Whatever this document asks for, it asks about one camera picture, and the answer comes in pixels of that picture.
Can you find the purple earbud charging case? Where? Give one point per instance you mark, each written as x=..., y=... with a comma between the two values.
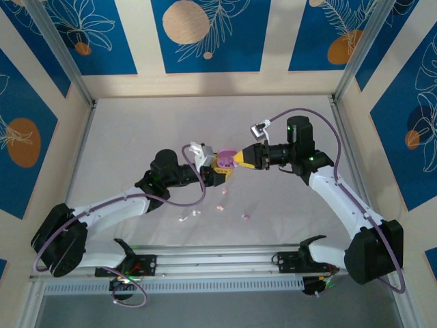
x=226, y=156

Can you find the white earbud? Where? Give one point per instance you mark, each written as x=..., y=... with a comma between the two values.
x=195, y=212
x=183, y=218

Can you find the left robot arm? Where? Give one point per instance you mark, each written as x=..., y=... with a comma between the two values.
x=102, y=218

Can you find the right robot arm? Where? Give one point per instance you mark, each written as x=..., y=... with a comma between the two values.
x=341, y=201

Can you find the black connector module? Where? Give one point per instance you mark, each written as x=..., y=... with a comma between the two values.
x=312, y=287
x=119, y=285

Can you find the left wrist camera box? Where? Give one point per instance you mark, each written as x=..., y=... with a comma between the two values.
x=205, y=155

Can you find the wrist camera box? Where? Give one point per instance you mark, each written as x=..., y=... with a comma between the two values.
x=205, y=155
x=258, y=131

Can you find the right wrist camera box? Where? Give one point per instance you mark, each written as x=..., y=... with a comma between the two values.
x=258, y=131

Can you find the aluminium side rail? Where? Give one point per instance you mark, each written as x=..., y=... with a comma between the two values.
x=336, y=109
x=85, y=136

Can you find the aluminium mounting rail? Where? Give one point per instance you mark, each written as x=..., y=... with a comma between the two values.
x=218, y=261

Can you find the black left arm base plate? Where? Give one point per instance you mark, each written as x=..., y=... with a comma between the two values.
x=147, y=264

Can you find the aluminium frame post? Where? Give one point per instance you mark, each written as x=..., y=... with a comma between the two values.
x=65, y=54
x=365, y=51

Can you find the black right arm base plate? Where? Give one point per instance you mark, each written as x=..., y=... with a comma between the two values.
x=290, y=261

